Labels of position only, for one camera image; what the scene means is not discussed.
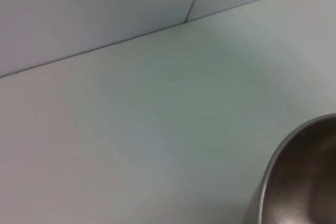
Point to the stainless steel mixing bowl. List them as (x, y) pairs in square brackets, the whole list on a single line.
[(302, 179)]

